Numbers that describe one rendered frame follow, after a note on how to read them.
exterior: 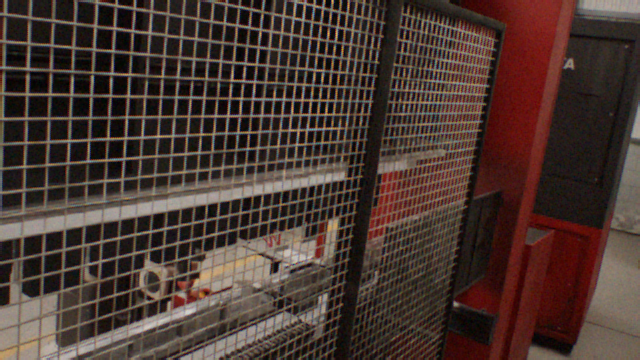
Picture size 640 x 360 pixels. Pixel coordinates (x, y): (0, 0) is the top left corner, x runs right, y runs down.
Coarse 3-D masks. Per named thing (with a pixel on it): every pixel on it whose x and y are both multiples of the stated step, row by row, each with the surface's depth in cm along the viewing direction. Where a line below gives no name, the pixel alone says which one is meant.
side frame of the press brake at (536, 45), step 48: (480, 0) 292; (528, 0) 280; (480, 48) 294; (528, 48) 282; (480, 96) 296; (528, 96) 284; (528, 144) 286; (480, 192) 301; (528, 192) 299; (480, 288) 306
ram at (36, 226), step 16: (320, 176) 245; (336, 176) 255; (224, 192) 200; (240, 192) 206; (256, 192) 214; (112, 208) 164; (128, 208) 168; (144, 208) 173; (160, 208) 178; (16, 224) 142; (32, 224) 146; (48, 224) 149; (80, 224) 157
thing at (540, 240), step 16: (528, 240) 345; (544, 240) 352; (528, 256) 331; (544, 256) 361; (528, 272) 336; (544, 272) 372; (528, 288) 345; (512, 304) 338; (528, 304) 355; (512, 320) 339; (528, 320) 364; (512, 336) 340; (528, 336) 375; (512, 352) 348; (528, 352) 386
